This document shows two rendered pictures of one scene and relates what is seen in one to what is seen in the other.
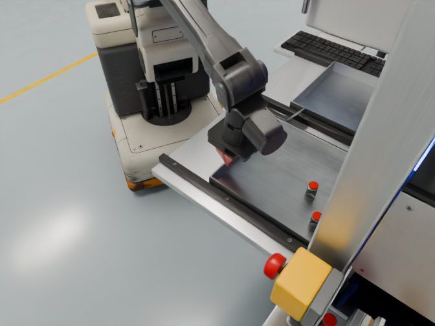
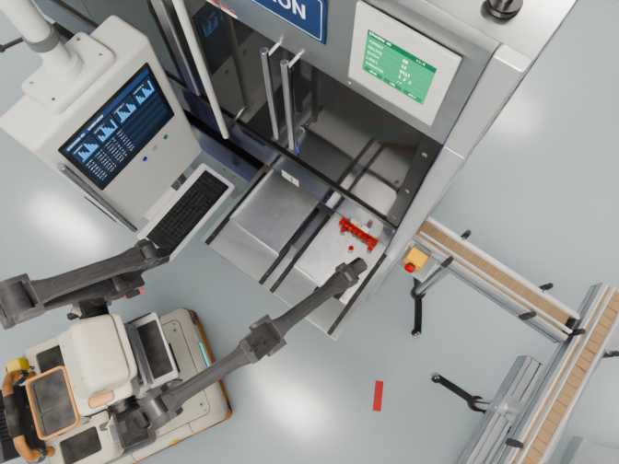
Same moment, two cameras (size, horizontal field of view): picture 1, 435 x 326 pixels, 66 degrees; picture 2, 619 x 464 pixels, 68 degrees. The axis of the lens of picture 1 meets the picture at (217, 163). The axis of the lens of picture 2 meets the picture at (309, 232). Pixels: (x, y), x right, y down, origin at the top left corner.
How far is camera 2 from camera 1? 1.41 m
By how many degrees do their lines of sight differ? 45
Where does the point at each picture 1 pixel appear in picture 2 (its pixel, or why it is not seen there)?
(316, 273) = (416, 252)
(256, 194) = not seen: hidden behind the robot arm
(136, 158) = (216, 406)
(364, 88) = (253, 203)
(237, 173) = not seen: hidden behind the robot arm
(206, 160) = (326, 307)
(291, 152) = (318, 257)
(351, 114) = (281, 216)
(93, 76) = not seen: outside the picture
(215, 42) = (339, 284)
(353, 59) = (200, 200)
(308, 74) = (235, 237)
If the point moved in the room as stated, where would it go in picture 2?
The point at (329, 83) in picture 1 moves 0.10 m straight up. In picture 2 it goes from (248, 225) to (244, 216)
